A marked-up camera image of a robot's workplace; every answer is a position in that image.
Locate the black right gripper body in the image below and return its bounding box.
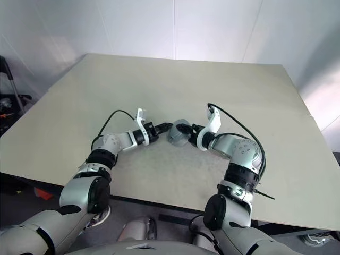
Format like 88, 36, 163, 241
187, 124, 206, 146

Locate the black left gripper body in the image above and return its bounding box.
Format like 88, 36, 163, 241
144, 121, 160, 142

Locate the round silver motor housing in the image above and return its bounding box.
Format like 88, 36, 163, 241
166, 119, 192, 148

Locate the shiny silver motor lid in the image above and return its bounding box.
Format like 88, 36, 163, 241
166, 124, 186, 147

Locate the black floor bar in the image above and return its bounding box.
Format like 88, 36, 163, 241
158, 214, 192, 226

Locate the black zip tie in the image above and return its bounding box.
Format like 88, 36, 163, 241
254, 190, 276, 201

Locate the beige robot left thigh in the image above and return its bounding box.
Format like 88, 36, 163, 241
118, 216, 158, 243

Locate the beige robot torso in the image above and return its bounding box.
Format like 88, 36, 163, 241
63, 237, 257, 255

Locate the red cloth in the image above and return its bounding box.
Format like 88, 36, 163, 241
33, 187, 54, 200

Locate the black metal stand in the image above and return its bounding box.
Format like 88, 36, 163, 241
0, 55, 33, 135

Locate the grey sneaker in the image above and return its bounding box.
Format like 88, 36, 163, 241
298, 232, 336, 245

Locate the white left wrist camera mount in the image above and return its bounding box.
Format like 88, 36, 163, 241
133, 107, 150, 147

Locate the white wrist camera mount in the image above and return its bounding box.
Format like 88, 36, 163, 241
133, 107, 150, 147
195, 105, 222, 152

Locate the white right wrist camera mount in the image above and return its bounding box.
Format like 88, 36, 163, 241
195, 105, 222, 152

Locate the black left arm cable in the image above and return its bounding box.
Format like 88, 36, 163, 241
91, 110, 137, 150

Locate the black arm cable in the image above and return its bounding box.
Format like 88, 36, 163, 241
91, 110, 137, 150
207, 103, 267, 176

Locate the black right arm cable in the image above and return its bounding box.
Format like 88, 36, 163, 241
207, 103, 267, 176

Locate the black torso cable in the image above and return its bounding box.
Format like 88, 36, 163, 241
188, 214, 223, 255

